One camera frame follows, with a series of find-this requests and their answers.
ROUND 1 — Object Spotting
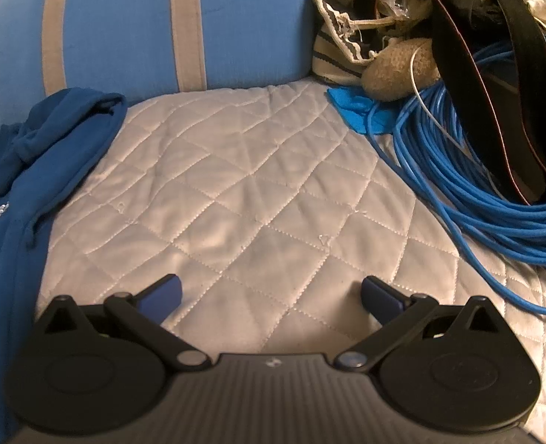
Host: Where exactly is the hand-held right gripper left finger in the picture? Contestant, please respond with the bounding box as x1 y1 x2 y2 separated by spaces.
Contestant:
43 274 211 373

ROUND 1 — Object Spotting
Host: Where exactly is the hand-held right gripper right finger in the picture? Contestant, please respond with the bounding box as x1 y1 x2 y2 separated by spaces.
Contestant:
335 276 505 373

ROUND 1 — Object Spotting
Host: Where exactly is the blue sweatshirt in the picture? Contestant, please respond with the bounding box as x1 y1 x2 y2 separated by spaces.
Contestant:
0 87 128 444

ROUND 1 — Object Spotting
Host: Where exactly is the bright blue cloth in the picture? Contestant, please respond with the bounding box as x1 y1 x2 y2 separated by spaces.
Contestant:
327 85 396 136

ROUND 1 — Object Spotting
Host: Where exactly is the beige knit cloth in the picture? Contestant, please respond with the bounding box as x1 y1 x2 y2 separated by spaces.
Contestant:
362 37 442 100

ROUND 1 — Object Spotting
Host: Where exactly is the striped canvas bag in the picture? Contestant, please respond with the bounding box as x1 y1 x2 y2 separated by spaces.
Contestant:
311 0 435 86

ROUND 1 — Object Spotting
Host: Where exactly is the blue cable coil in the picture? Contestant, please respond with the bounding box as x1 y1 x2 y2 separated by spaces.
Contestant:
365 37 546 317

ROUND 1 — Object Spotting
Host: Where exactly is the thin white cord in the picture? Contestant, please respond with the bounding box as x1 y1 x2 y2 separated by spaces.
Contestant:
409 46 463 149

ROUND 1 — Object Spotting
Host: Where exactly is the black strap with red edge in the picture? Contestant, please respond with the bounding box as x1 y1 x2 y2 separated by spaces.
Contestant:
353 0 546 206

